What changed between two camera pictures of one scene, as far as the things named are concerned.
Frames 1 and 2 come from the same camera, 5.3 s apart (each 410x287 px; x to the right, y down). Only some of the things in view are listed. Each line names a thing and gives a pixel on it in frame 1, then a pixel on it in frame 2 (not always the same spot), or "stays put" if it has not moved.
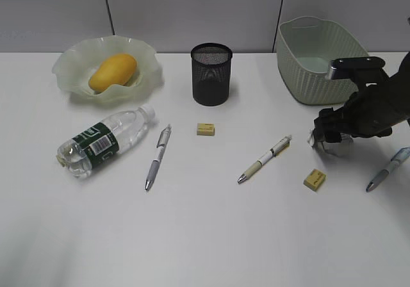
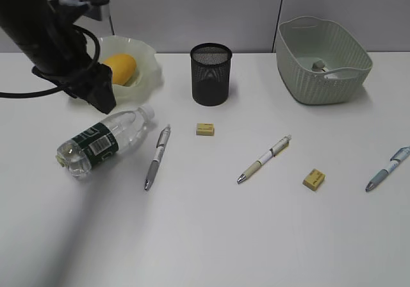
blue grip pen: (396, 161) stays put
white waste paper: (343, 148) to (319, 66)
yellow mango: (116, 69) stays put
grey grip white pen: (161, 148) stays put
